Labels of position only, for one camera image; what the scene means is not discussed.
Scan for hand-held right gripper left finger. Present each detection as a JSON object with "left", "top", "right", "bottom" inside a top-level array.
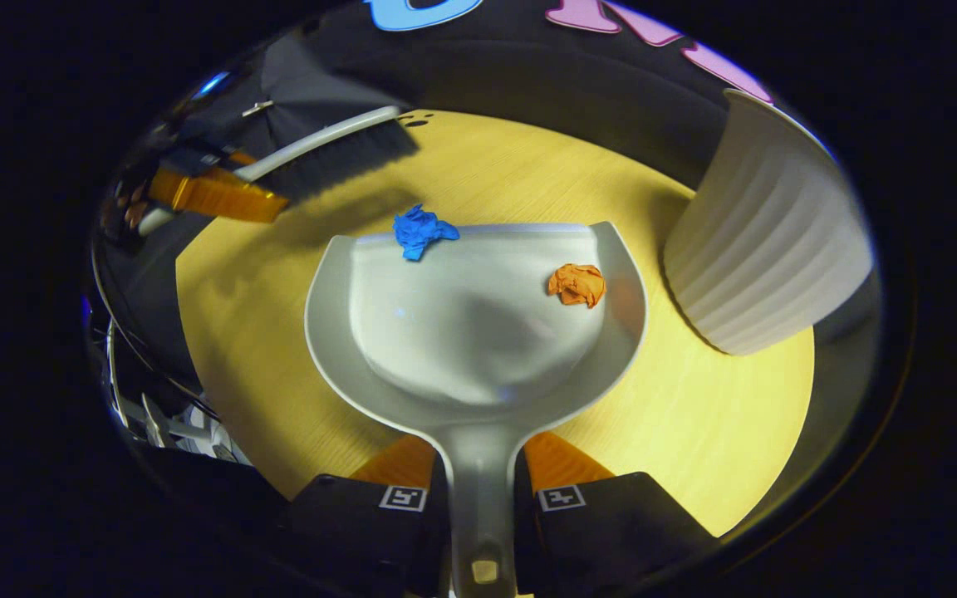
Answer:
[{"left": 286, "top": 432, "right": 452, "bottom": 597}]

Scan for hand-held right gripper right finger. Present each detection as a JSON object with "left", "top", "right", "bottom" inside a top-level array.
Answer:
[{"left": 515, "top": 430, "right": 722, "bottom": 597}]

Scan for small white broom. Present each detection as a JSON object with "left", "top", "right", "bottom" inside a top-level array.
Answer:
[{"left": 136, "top": 105, "right": 420, "bottom": 238}]

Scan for blue paper trash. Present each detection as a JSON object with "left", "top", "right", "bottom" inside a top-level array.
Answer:
[{"left": 392, "top": 203, "right": 461, "bottom": 262}]

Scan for grey dustpan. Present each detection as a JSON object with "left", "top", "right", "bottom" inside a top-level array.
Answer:
[{"left": 304, "top": 220, "right": 650, "bottom": 598}]

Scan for orange paper trash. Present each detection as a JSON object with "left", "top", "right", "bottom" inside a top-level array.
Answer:
[{"left": 547, "top": 262, "right": 607, "bottom": 310}]

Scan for white ribbed garbage bin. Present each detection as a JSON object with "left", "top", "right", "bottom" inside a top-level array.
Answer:
[{"left": 662, "top": 88, "right": 875, "bottom": 357}]

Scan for wooden desktop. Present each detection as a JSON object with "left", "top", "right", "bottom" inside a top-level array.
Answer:
[{"left": 174, "top": 110, "right": 817, "bottom": 537}]

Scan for black backdrop cloth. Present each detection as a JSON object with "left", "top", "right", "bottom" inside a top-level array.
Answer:
[{"left": 101, "top": 0, "right": 828, "bottom": 275}]

